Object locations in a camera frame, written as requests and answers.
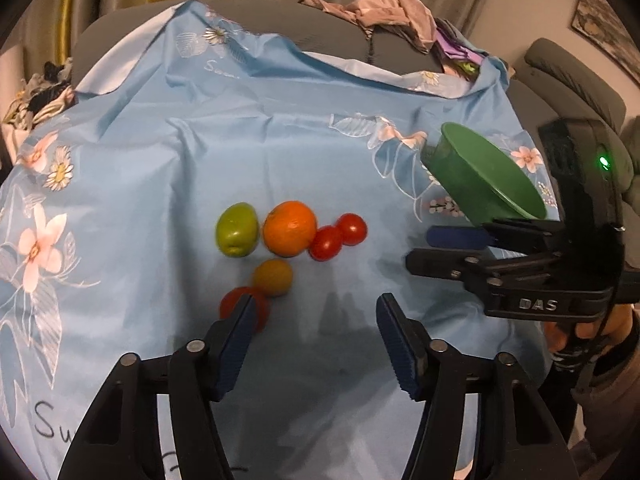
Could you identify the large red tomato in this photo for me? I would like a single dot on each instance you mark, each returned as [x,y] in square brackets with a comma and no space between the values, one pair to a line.
[230,302]

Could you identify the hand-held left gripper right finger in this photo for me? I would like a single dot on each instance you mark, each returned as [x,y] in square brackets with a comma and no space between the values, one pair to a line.
[400,352]

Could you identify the orange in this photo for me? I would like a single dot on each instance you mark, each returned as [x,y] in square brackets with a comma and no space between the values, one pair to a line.
[290,227]

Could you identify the grey sofa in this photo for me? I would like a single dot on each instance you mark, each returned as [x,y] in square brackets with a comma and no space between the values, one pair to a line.
[320,22]

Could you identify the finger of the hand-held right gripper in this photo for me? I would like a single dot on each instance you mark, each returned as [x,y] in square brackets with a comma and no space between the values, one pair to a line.
[457,237]
[440,264]

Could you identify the green plastic bowl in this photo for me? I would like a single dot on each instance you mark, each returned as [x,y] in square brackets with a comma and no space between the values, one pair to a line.
[480,175]

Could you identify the small red tomato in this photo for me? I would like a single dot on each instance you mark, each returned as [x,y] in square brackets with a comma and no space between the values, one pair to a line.
[325,243]
[353,229]

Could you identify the framed wall picture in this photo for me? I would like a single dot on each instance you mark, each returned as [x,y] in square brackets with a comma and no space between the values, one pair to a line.
[607,25]

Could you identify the green apple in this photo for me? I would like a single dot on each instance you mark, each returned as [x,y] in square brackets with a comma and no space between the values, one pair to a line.
[236,230]

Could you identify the person's right hand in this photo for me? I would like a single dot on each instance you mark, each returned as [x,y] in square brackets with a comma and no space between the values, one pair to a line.
[556,337]

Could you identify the purple cloth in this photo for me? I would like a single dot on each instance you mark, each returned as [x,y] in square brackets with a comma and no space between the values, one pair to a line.
[457,50]

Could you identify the light blue floral cloth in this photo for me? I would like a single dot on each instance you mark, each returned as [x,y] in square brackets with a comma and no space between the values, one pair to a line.
[150,185]

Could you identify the person's right forearm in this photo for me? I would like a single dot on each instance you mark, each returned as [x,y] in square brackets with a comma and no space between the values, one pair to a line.
[617,390]

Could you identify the grey armchair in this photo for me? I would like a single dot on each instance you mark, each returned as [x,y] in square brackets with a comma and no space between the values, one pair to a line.
[560,80]

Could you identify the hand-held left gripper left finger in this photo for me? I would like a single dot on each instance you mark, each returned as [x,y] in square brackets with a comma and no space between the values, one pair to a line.
[234,347]

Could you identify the patterned clothes heap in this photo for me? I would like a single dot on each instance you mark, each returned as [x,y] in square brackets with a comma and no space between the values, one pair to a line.
[42,95]

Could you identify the pink clothes pile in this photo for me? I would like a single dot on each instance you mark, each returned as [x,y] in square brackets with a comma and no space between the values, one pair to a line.
[395,7]

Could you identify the small yellow-orange fruit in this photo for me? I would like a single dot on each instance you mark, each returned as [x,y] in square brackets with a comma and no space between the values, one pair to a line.
[273,277]

